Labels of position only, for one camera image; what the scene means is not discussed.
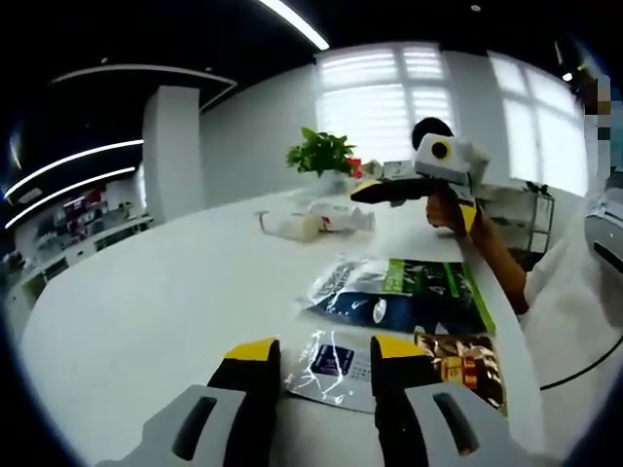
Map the brown skincare sachet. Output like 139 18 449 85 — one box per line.
413 331 509 417

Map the potted green plant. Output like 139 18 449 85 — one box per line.
285 126 359 194

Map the grey chest-worn device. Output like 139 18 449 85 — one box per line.
582 184 623 274

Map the long ceiling strip light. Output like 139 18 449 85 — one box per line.
254 0 332 51

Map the clear skincare bottle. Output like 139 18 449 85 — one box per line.
311 200 377 235

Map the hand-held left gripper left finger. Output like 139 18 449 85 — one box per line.
96 337 282 467

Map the narrow window with blinds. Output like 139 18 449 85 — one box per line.
488 50 591 197

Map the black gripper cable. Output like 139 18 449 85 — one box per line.
539 334 615 391

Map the operator with blue mask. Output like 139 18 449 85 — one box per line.
514 194 623 442

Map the wide window with blinds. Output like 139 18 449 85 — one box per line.
314 45 462 162

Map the metal wire rack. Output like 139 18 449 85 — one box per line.
527 181 557 255

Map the curved ceiling strip light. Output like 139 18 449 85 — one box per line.
4 165 138 230
4 138 146 198

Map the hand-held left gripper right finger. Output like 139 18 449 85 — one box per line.
370 334 531 467

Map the dark blue silver skincare sachet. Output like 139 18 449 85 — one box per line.
297 257 416 338

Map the green skincare sachet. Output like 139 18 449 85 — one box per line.
379 257 497 338

